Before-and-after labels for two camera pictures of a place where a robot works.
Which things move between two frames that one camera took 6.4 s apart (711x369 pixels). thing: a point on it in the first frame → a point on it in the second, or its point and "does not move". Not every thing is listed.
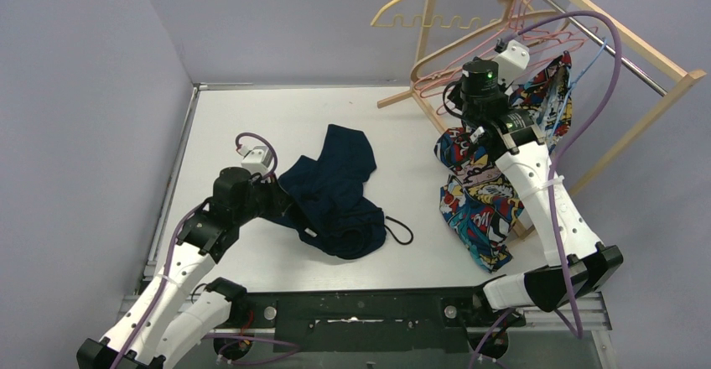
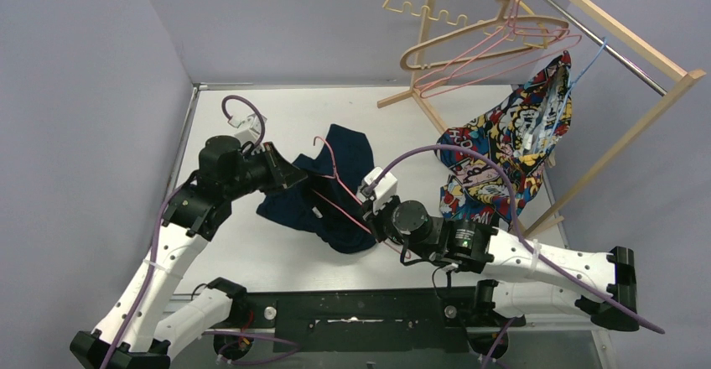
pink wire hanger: [515, 44] → [408, 256]
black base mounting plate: [389, 321] does not move
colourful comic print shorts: [478, 203] does not move
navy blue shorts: [329, 207] does not move
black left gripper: [273, 198] → [275, 166]
